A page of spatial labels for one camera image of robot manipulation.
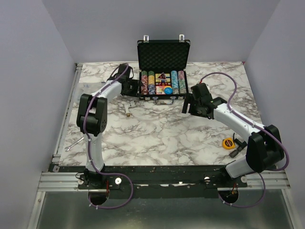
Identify blue round button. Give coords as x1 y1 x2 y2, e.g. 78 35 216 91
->
165 86 173 94

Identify red playing card box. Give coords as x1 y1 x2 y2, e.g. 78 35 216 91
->
156 86 167 95

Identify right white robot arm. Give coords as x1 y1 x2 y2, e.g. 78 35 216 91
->
182 83 285 187

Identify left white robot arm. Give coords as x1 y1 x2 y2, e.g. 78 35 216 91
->
76 63 132 188

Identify white plastic faucet part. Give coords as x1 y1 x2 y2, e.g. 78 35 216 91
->
124 101 136 117

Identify black poker chip case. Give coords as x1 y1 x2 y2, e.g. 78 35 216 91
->
137 34 191 105

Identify clear plastic organizer box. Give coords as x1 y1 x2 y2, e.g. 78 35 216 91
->
74 82 105 105

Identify yellow black tape measure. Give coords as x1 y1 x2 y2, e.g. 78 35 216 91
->
222 138 235 150

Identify small black cylinder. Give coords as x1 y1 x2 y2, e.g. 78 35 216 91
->
229 138 247 158

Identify silver wrench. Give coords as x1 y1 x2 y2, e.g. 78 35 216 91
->
65 137 84 152

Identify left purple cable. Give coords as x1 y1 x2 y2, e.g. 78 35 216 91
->
80 64 135 210

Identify purple cable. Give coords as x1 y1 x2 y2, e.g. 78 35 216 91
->
80 64 135 210
199 72 290 208

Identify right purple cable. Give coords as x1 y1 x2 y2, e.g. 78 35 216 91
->
199 72 290 208

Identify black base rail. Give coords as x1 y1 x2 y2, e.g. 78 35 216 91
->
49 163 248 200

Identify aluminium extrusion frame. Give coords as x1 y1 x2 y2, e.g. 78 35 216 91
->
29 62 300 229

